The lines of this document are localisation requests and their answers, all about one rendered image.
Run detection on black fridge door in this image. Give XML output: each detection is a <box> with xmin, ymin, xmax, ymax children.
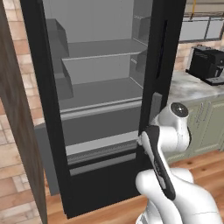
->
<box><xmin>135</xmin><ymin>0</ymin><xmax>187</xmax><ymax>202</ymax></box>

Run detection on dark wooden side panel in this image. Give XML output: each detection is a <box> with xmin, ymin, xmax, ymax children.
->
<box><xmin>0</xmin><ymin>0</ymin><xmax>49</xmax><ymax>224</ymax></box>

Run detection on glass-fronted wall cupboards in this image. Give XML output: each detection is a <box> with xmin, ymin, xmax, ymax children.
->
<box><xmin>178</xmin><ymin>0</ymin><xmax>224</xmax><ymax>45</ymax></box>

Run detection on grey fridge shelf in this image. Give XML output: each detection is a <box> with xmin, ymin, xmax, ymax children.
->
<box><xmin>61</xmin><ymin>38</ymin><xmax>149</xmax><ymax>62</ymax></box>
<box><xmin>57</xmin><ymin>76</ymin><xmax>144</xmax><ymax>114</ymax></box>

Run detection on black coffee machine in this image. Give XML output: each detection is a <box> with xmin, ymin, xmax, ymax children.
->
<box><xmin>185</xmin><ymin>45</ymin><xmax>224</xmax><ymax>87</ymax></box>

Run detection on black fridge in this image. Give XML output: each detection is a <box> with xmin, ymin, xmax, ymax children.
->
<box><xmin>19</xmin><ymin>0</ymin><xmax>187</xmax><ymax>220</ymax></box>

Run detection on green base cupboards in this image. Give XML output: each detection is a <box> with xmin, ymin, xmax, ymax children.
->
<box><xmin>162</xmin><ymin>97</ymin><xmax>224</xmax><ymax>165</ymax></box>

